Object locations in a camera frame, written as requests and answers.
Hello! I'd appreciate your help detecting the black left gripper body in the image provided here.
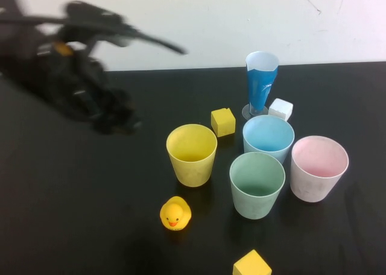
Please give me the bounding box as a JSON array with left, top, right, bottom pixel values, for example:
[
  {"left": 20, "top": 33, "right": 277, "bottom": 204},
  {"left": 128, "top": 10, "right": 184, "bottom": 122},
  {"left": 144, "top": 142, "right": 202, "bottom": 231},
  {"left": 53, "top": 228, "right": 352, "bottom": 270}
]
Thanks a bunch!
[{"left": 90, "top": 87, "right": 143, "bottom": 137}]

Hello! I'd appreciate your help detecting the yellow plastic cup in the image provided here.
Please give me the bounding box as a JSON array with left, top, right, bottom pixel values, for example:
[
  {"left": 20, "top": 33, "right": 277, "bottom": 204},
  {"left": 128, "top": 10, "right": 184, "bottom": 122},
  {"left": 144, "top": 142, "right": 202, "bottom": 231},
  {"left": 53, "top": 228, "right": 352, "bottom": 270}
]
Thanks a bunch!
[{"left": 165, "top": 123, "right": 218, "bottom": 188}]

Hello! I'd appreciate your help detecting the light blue plastic cup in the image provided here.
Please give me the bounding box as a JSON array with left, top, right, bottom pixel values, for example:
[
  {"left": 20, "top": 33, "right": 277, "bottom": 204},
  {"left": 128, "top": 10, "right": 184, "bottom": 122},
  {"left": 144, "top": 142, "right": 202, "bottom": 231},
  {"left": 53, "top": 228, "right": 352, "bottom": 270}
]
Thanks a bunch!
[{"left": 242, "top": 115, "right": 296, "bottom": 165}]

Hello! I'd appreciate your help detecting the pink plastic cup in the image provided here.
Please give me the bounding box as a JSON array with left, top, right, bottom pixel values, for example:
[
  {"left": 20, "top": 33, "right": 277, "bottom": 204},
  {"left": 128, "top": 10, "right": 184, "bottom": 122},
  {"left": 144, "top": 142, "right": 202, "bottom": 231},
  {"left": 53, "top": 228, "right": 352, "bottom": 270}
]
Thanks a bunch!
[{"left": 290, "top": 135, "right": 350, "bottom": 203}]

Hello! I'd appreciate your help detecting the notched yellow foam cube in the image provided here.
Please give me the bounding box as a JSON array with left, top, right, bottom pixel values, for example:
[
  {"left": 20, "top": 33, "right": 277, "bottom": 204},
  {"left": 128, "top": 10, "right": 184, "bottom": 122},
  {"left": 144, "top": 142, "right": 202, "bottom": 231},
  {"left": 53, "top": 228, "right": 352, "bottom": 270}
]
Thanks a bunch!
[{"left": 210, "top": 107, "right": 236, "bottom": 138}]

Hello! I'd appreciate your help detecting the yellow rubber duck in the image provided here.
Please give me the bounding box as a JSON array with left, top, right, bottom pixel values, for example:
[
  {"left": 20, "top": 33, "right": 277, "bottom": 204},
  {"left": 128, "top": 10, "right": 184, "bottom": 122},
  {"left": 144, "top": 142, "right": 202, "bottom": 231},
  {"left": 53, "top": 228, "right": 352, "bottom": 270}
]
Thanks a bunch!
[{"left": 159, "top": 195, "right": 192, "bottom": 231}]

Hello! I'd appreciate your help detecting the blue conical measuring glass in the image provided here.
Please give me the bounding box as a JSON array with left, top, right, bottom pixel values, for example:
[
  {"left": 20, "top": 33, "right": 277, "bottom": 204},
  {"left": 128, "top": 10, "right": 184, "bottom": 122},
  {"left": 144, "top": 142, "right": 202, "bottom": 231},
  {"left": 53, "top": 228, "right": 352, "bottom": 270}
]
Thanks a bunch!
[{"left": 241, "top": 51, "right": 279, "bottom": 121}]

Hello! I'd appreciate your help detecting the green plastic cup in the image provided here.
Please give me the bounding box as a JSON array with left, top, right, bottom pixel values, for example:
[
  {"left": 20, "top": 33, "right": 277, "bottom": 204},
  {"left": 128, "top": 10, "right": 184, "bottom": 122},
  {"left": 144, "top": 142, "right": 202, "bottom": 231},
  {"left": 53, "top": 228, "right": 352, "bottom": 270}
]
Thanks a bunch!
[{"left": 229, "top": 151, "right": 286, "bottom": 220}]

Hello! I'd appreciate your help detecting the white foam cube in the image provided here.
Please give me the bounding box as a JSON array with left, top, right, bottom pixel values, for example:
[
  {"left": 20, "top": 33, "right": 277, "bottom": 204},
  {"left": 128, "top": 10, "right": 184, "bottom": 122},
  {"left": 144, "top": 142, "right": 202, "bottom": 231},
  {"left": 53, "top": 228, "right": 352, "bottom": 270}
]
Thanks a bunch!
[{"left": 268, "top": 98, "right": 294, "bottom": 121}]

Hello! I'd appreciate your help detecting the plain yellow foam cube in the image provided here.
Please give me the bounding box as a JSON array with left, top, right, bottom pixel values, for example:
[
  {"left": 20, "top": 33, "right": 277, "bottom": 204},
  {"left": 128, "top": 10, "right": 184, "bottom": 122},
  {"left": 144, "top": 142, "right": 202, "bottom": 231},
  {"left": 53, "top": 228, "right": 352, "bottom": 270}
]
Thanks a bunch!
[{"left": 232, "top": 249, "right": 273, "bottom": 275}]

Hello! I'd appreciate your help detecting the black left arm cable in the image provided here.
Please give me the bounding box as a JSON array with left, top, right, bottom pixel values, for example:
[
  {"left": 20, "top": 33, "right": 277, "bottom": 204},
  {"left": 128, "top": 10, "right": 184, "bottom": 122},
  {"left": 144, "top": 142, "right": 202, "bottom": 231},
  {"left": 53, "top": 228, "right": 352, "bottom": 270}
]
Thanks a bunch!
[{"left": 0, "top": 15, "right": 188, "bottom": 55}]

